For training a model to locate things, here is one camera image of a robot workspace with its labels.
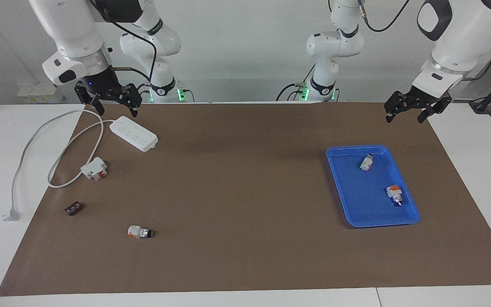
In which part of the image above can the white and red circuit breaker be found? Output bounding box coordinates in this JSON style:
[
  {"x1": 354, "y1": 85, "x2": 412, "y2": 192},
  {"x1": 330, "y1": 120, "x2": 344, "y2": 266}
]
[{"x1": 80, "y1": 157, "x2": 108, "y2": 180}]

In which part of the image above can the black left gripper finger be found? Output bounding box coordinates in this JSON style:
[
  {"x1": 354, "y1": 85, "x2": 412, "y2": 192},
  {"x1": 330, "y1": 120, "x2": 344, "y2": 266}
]
[
  {"x1": 384, "y1": 91, "x2": 412, "y2": 124},
  {"x1": 418, "y1": 96, "x2": 453, "y2": 124}
]

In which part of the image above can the white power strip cable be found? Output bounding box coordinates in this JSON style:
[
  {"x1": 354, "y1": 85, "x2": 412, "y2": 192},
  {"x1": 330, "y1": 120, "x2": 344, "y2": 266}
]
[{"x1": 3, "y1": 109, "x2": 116, "y2": 223}]

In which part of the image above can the white box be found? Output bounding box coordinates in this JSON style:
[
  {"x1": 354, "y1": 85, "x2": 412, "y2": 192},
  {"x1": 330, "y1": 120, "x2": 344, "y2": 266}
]
[{"x1": 17, "y1": 83, "x2": 65, "y2": 104}]

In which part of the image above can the switch with orange block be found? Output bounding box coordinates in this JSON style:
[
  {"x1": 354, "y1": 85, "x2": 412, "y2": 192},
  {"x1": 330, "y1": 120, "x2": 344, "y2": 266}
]
[{"x1": 386, "y1": 185, "x2": 404, "y2": 208}]

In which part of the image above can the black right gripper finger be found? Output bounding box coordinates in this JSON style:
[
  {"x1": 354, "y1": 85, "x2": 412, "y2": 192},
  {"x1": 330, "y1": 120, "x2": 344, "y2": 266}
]
[
  {"x1": 118, "y1": 84, "x2": 142, "y2": 118},
  {"x1": 75, "y1": 83, "x2": 105, "y2": 116}
]

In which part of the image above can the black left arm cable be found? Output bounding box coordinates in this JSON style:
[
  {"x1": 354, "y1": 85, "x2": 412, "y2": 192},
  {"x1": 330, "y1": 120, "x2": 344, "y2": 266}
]
[{"x1": 358, "y1": 0, "x2": 411, "y2": 33}]

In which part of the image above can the blue plastic tray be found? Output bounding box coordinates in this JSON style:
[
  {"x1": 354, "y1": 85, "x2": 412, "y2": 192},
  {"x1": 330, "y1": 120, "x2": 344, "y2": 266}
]
[{"x1": 326, "y1": 145, "x2": 421, "y2": 229}]

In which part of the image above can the brown table mat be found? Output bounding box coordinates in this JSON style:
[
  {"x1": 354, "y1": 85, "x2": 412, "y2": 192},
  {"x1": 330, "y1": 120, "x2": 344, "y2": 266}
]
[{"x1": 0, "y1": 102, "x2": 491, "y2": 297}]

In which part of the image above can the black base cable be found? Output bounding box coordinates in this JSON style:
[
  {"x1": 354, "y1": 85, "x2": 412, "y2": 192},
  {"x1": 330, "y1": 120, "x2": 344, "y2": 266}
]
[{"x1": 276, "y1": 64, "x2": 316, "y2": 101}]

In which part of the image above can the white power strip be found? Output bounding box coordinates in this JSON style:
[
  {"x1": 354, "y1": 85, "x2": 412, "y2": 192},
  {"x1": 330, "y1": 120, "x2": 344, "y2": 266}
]
[{"x1": 110, "y1": 116, "x2": 159, "y2": 152}]

